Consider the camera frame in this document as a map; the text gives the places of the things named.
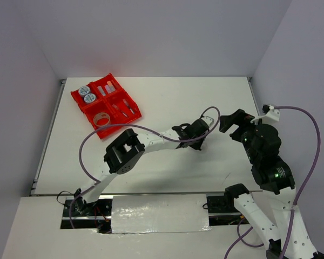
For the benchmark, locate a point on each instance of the blue pen refill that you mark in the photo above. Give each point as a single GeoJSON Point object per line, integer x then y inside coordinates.
{"type": "Point", "coordinates": [128, 106]}

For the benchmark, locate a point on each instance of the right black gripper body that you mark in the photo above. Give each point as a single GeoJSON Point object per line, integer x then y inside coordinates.
{"type": "Point", "coordinates": [248, 148]}

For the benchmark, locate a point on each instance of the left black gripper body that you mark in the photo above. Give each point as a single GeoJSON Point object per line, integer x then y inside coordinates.
{"type": "Point", "coordinates": [201, 139]}

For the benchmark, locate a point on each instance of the red pen refill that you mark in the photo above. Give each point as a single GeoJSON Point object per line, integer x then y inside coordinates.
{"type": "Point", "coordinates": [121, 111]}

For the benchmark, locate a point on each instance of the blue paint jar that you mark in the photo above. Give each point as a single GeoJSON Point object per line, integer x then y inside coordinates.
{"type": "Point", "coordinates": [84, 90]}
{"type": "Point", "coordinates": [90, 98]}

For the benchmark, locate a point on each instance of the blue highlighter marker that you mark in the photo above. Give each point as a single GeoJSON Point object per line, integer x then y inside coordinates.
{"type": "Point", "coordinates": [101, 91]}

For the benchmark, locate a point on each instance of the large clear tape roll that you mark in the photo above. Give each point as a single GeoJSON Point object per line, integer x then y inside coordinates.
{"type": "Point", "coordinates": [101, 119]}

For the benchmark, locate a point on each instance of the red four-compartment tray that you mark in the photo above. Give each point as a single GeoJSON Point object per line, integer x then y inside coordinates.
{"type": "Point", "coordinates": [104, 104]}

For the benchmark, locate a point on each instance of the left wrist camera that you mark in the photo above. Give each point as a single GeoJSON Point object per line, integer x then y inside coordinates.
{"type": "Point", "coordinates": [208, 120]}

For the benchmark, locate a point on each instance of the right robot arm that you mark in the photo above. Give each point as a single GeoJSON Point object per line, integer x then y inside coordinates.
{"type": "Point", "coordinates": [286, 236]}

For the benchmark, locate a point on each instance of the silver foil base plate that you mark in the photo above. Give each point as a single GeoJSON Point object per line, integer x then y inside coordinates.
{"type": "Point", "coordinates": [145, 214]}

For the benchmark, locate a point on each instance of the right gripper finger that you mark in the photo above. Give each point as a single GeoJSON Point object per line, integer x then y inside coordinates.
{"type": "Point", "coordinates": [242, 115]}
{"type": "Point", "coordinates": [227, 121]}

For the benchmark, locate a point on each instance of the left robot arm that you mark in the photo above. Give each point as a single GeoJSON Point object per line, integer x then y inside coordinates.
{"type": "Point", "coordinates": [124, 152]}

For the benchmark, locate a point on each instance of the orange highlighter marker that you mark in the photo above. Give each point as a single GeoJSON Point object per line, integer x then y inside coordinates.
{"type": "Point", "coordinates": [111, 86]}

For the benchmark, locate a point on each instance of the pink highlighter marker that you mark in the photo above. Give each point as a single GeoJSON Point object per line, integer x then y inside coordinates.
{"type": "Point", "coordinates": [108, 89]}

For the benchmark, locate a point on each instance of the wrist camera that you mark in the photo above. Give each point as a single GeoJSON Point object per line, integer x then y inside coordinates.
{"type": "Point", "coordinates": [270, 115]}
{"type": "Point", "coordinates": [208, 120]}

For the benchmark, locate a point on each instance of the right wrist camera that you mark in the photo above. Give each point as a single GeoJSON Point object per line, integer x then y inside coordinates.
{"type": "Point", "coordinates": [270, 115]}

